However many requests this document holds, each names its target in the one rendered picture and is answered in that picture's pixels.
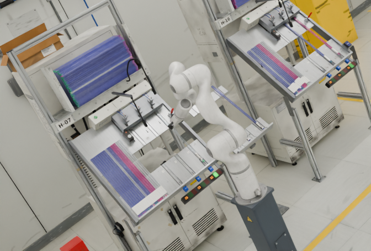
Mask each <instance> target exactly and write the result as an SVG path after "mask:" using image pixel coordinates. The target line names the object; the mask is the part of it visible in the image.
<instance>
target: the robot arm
mask: <svg viewBox="0 0 371 251"><path fill-rule="evenodd" d="M168 71H169V77H170V80H169V85H170V88H171V90H172V92H173V95H174V97H175V98H176V99H177V100H180V101H179V102H178V105H177V107H176V109H175V111H174V115H173V116H172V118H171V119H170V124H169V125H168V127H169V128H170V129H171V130H172V129H173V127H174V126H176V125H177V124H179V123H180V122H183V120H184V119H185V118H186V117H187V115H188V113H189V111H190V110H191V108H192V107H193V105H194V104H195V103H196V106H197V109H198V110H199V112H200V114H201V115H202V117H203V118H204V119H205V121H207V122H208V123H210V124H215V125H221V126H222V127H223V128H224V131H222V132H220V133H219V134H217V135H216V136H214V137H213V138H211V139H210V140H209V141H208V142H207V144H206V151H207V153H208V155H209V156H210V157H212V158H213V159H215V160H218V161H221V162H223V163H224V164H225V165H226V166H227V168H228V170H229V172H230V174H231V176H232V179H233V181H234V183H235V185H236V187H237V189H238V192H237V194H236V196H235V200H236V202H237V203H238V204H239V205H244V206H246V205H252V204H255V203H257V202H259V201H260V200H262V199H263V198H264V197H265V196H266V194H267V191H268V189H267V186H266V185H265V184H263V183H258V181H257V179H256V177H255V174H254V172H253V170H252V168H251V166H250V163H249V161H248V159H247V157H246V156H245V155H244V154H242V153H237V154H230V153H231V152H232V151H234V150H235V149H237V148H239V147H240V146H242V145H243V144H244V143H245V142H246V140H247V133H246V131H245V129H244V128H243V127H242V126H240V125H239V124H237V123H235V122H234V121H232V120H231V119H229V118H228V117H227V116H225V115H224V114H223V113H222V112H221V110H220V109H219V107H218V106H217V104H216V102H215V100H214V99H213V97H212V95H211V92H210V84H211V72H210V69H208V67H207V66H206V65H203V64H197V65H194V66H192V67H191V68H189V69H187V70H186V68H185V66H184V65H183V64H182V63H180V62H172V63H171V64H170V66H169V69H168ZM195 86H198V88H199V91H198V95H197V94H196V92H195V90H194V89H193V88H194V87H195ZM172 124H173V125H172Z"/></svg>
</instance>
